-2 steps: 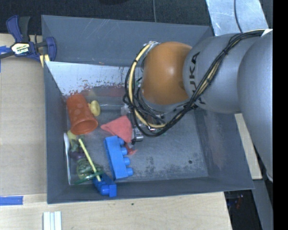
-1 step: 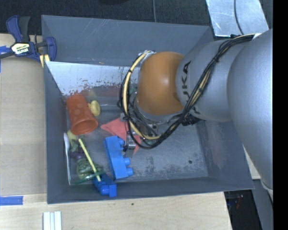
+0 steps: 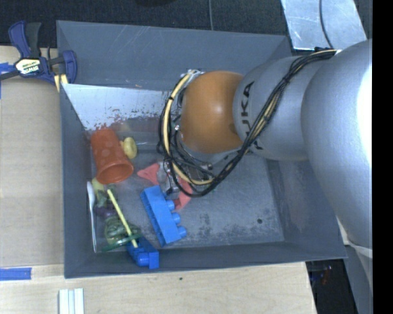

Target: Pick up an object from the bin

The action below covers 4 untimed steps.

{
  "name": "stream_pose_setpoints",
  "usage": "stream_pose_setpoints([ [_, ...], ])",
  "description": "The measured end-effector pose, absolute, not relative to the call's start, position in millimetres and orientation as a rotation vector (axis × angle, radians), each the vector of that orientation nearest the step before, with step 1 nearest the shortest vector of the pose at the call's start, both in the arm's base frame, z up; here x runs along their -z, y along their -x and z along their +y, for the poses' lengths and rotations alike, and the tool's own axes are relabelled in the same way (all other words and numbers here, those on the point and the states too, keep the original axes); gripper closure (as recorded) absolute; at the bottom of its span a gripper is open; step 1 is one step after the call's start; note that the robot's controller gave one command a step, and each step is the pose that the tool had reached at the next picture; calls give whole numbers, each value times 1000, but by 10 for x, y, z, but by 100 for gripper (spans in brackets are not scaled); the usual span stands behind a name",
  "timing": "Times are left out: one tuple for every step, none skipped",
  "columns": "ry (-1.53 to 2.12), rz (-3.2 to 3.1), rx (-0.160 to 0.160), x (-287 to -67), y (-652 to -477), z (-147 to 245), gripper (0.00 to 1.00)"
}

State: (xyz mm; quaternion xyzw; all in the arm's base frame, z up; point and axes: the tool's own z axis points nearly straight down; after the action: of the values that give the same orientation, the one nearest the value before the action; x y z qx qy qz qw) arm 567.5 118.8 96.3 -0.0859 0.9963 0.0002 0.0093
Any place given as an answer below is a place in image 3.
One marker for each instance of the red flat star shape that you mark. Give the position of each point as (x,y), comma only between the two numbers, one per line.
(149,172)

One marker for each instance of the large blue toy brick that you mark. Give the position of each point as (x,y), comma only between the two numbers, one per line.
(160,213)

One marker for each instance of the yellow toy duck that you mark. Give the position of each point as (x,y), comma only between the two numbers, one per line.
(129,147)

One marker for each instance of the yellow thin stick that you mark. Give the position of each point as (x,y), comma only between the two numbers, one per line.
(119,209)

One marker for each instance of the grey metal bin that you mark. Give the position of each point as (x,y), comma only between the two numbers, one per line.
(229,208)

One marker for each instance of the orange plastic cup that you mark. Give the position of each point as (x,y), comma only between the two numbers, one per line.
(109,157)

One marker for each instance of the purple small toy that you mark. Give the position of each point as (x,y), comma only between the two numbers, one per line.
(104,212)

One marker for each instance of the yellow-green small toy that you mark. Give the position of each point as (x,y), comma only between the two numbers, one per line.
(99,188)

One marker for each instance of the olive green coiled toy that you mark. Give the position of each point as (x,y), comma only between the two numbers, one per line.
(113,229)

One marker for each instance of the small blue toy brick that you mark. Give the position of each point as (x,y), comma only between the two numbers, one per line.
(145,257)

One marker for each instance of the white plastic spoon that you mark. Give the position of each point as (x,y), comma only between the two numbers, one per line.
(90,195)

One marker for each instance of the pale wood flat board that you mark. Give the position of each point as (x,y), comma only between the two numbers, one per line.
(29,175)

